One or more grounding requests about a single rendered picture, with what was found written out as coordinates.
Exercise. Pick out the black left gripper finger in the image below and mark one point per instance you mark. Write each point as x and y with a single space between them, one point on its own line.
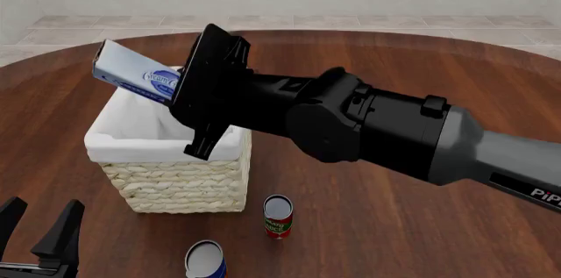
59 235
9 215

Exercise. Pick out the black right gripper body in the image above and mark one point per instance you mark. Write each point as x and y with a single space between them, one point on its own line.
201 94

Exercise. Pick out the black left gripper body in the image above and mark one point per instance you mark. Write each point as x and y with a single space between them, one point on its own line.
26 271

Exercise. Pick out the blue white cream cheese box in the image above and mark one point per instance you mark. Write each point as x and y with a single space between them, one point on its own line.
127 64

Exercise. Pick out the grey and black right robot arm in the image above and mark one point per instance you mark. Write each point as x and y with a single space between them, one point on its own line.
394 133

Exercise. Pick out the white cloth basket liner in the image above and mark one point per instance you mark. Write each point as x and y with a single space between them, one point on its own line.
136 126

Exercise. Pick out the woven pale wicker basket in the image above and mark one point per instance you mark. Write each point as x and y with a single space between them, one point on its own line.
175 186

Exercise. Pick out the blue can with white lid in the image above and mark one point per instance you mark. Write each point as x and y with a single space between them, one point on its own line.
206 260

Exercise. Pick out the red tomato sauce can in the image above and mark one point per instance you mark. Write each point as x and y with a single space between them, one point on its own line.
278 222

